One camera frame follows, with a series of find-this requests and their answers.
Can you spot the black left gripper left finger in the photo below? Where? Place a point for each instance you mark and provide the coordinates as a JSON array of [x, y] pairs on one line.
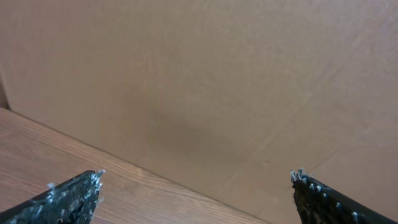
[[73, 201]]

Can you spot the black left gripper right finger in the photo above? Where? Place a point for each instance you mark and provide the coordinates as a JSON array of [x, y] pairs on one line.
[[318, 203]]

